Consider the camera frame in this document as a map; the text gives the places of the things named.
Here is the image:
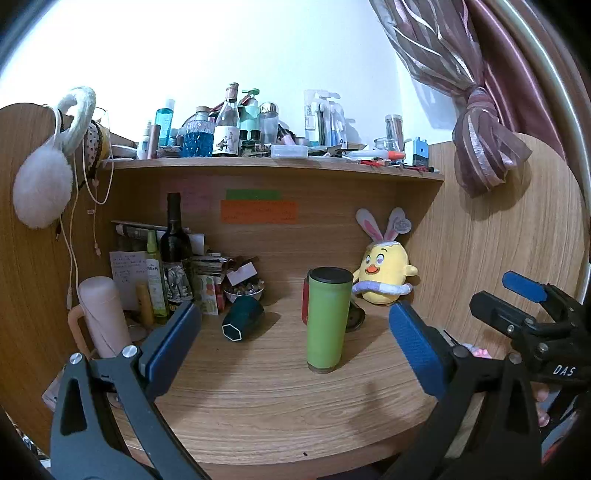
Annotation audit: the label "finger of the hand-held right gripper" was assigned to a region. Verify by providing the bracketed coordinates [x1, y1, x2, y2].
[469, 291, 539, 340]
[502, 271, 588, 324]

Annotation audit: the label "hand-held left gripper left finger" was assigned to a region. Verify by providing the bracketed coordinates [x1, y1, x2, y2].
[50, 300, 213, 480]

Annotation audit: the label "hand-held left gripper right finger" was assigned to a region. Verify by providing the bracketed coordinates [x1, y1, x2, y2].
[383, 302, 543, 480]

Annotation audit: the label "green cup with black base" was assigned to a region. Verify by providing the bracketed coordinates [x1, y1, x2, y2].
[306, 267, 354, 374]

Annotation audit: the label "dark teal hexagonal cup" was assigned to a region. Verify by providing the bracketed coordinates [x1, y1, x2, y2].
[222, 295, 265, 342]

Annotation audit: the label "person's right hand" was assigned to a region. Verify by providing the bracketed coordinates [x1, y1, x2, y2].
[531, 386, 552, 428]

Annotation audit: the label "yellow tube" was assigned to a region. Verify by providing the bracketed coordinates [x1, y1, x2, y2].
[135, 282, 155, 326]

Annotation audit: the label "small fruit print carton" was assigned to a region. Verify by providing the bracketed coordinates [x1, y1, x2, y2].
[196, 273, 220, 315]

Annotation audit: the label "green spray bottle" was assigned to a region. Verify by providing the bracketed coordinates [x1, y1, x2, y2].
[145, 230, 169, 319]

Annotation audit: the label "dark round lid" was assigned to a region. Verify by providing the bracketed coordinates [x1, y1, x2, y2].
[346, 302, 366, 333]

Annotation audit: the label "pink thermos bottle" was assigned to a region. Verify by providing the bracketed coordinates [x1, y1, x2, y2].
[69, 275, 134, 361]

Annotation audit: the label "white bowl of small items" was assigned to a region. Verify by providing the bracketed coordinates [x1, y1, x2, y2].
[222, 281, 265, 305]

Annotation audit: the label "yellow chick plush toy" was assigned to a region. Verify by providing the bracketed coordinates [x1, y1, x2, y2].
[352, 207, 420, 306]

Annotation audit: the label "white handwritten paper note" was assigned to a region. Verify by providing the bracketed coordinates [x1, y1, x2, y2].
[109, 251, 148, 310]

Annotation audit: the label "dark wine bottle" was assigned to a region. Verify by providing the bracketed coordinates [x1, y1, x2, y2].
[159, 192, 195, 315]

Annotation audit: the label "white folded card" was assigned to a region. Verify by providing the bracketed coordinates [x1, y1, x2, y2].
[225, 261, 259, 287]

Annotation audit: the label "rolled newspaper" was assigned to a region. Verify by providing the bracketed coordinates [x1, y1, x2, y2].
[111, 220, 204, 254]

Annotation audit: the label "orange sticky note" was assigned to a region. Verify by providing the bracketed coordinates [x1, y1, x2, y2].
[220, 200, 298, 225]

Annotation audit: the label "green sticky note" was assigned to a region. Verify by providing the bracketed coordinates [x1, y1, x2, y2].
[226, 189, 281, 201]

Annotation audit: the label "wooden shelf board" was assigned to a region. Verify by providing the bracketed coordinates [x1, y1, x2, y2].
[99, 157, 445, 182]

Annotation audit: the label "glass bottle with blue liquid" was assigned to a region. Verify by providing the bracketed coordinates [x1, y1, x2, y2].
[184, 107, 216, 158]

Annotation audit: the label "clear jar with dark lid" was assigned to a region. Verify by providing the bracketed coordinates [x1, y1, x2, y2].
[385, 114, 405, 153]

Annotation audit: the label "white fluffy earmuffs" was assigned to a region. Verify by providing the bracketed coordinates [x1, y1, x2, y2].
[13, 87, 98, 229]

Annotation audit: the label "dotted headband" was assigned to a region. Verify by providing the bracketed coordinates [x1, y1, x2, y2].
[84, 120, 114, 178]

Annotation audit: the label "light blue bottle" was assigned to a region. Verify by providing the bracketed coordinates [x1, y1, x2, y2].
[156, 99, 177, 149]

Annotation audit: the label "clear bottle with picture label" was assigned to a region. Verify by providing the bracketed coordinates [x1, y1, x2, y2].
[213, 83, 241, 158]

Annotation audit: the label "white plastic box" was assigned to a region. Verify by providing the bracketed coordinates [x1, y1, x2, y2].
[271, 144, 308, 160]

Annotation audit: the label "clear bottle with silver cap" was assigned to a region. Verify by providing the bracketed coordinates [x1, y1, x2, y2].
[259, 102, 280, 145]

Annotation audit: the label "teal pump bottle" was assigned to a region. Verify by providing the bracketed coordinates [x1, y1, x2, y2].
[240, 88, 260, 139]

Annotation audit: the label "pink striped curtain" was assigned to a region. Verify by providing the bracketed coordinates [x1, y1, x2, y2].
[369, 0, 566, 199]

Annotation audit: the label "toothbrush blister pack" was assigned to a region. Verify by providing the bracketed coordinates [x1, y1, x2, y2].
[304, 90, 348, 149]

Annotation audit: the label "white cable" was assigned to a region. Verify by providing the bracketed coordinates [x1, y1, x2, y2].
[54, 108, 116, 311]

